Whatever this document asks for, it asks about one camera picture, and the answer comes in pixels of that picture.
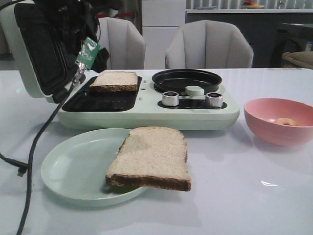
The beige upholstered chair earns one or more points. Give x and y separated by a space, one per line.
208 44
124 43

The pink bowl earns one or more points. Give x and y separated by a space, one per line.
261 113

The right beige upholstered chair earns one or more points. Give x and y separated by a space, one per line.
208 44

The green circuit board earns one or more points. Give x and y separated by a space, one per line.
88 53

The left silver control knob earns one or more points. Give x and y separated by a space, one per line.
170 99

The right silver control knob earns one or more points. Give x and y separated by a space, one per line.
214 100

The white cabinet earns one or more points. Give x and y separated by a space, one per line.
160 20

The beige cushion seat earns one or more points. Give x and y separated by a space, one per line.
301 59

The mint green round plate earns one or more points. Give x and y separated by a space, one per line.
75 170

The left beige upholstered chair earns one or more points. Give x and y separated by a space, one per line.
124 43

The mint green breakfast maker base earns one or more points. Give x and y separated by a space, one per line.
88 111

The bread slice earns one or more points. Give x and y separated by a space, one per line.
151 157
116 81

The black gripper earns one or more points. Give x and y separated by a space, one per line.
73 21

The orange shrimp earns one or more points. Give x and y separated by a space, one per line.
286 121

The fruit plate on counter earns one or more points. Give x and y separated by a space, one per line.
249 4

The silver control knob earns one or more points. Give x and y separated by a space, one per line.
214 100
170 99

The red barrier belt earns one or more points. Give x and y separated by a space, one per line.
119 15

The black round frying pan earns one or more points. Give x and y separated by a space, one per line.
176 80

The mint green hinged lid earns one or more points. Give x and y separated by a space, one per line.
40 49

